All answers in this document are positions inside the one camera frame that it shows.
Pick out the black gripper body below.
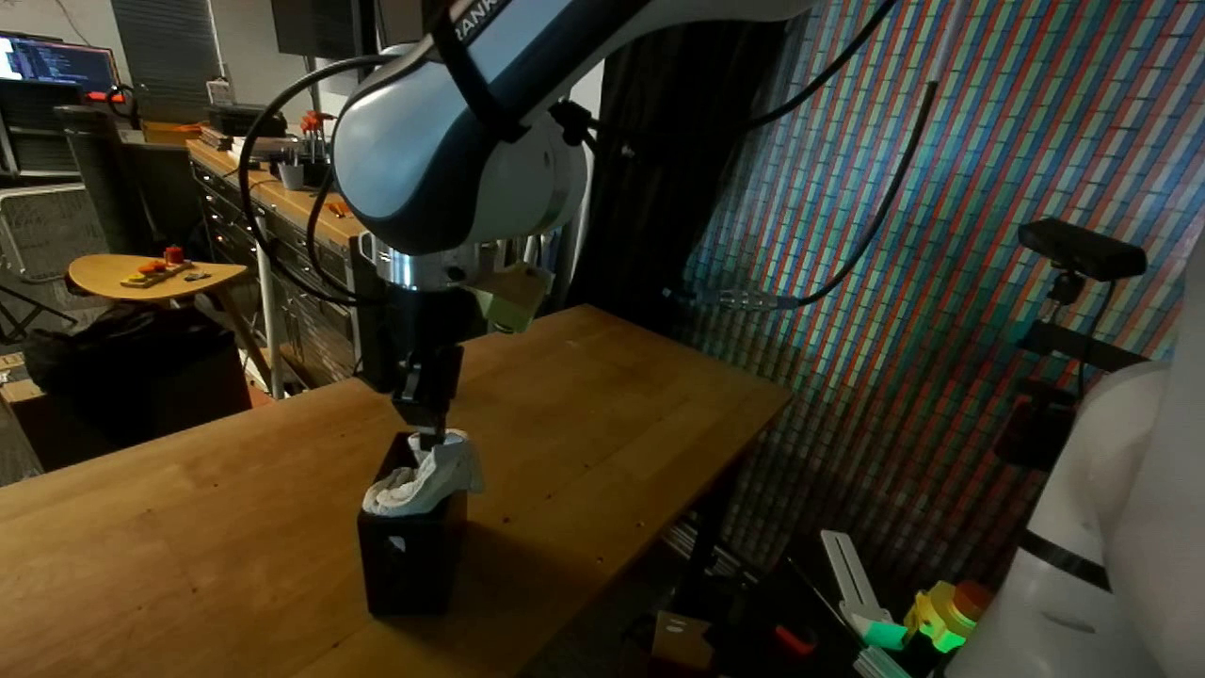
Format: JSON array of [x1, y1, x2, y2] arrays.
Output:
[[357, 282, 488, 425]]

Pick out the light blue towel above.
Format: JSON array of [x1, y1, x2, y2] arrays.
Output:
[[357, 425, 488, 518]]

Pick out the black plastic box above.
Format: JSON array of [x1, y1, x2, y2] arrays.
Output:
[[355, 430, 471, 617]]

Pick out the small brown cardboard box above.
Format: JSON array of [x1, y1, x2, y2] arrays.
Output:
[[648, 608, 716, 675]]

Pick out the wooden workbench with drawers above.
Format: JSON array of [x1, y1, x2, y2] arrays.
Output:
[[186, 127, 375, 387]]

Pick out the red items on stool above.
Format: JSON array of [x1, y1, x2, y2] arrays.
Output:
[[127, 243, 191, 289]]

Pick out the large black bag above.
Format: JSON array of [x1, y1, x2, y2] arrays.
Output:
[[22, 307, 255, 446]]

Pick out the round wooden stool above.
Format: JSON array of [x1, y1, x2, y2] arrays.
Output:
[[63, 244, 254, 308]]

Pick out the small red item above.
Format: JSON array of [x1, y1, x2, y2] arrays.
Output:
[[769, 621, 822, 663]]

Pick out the white flat strip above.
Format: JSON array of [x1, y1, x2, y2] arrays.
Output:
[[822, 528, 891, 617]]

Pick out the lit blue computer monitor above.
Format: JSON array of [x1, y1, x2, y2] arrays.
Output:
[[0, 34, 120, 92]]

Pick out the colourful striped curtain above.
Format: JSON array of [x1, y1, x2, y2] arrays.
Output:
[[676, 0, 1205, 597]]

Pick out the green and yellow blocks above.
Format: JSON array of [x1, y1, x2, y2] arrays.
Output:
[[901, 577, 995, 656]]

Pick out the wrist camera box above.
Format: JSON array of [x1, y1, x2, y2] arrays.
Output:
[[475, 267, 557, 334]]

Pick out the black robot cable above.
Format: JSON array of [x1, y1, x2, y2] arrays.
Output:
[[672, 78, 941, 312]]

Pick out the black camera on stand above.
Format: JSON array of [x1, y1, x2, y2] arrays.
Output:
[[1012, 218, 1152, 288]]

